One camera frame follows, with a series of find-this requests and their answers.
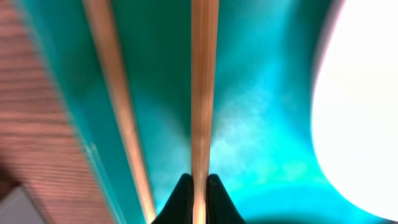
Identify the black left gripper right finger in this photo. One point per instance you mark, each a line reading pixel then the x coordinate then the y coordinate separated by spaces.
pixel 219 207

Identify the white round plate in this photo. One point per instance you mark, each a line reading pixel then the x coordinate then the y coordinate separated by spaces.
pixel 354 104

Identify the grey plastic dish rack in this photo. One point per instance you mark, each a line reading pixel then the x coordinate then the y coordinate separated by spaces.
pixel 18 208

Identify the teal plastic tray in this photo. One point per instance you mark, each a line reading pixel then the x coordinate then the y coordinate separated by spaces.
pixel 260 144

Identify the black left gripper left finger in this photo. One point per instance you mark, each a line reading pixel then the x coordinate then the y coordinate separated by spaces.
pixel 179 206

